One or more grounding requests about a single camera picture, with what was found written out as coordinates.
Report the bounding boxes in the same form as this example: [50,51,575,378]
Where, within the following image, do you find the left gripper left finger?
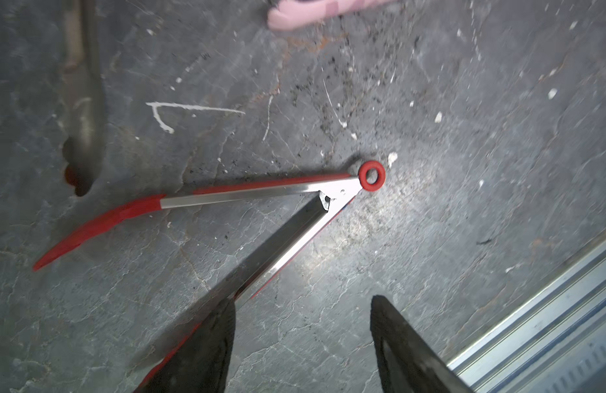
[135,299,236,392]

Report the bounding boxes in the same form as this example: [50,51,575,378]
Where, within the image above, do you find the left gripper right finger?
[370,295,472,393]

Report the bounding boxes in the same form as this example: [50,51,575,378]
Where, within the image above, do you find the red silicone tip tongs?
[33,160,387,390]

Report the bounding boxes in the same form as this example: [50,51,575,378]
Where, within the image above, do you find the pink tip small tongs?
[267,0,389,31]

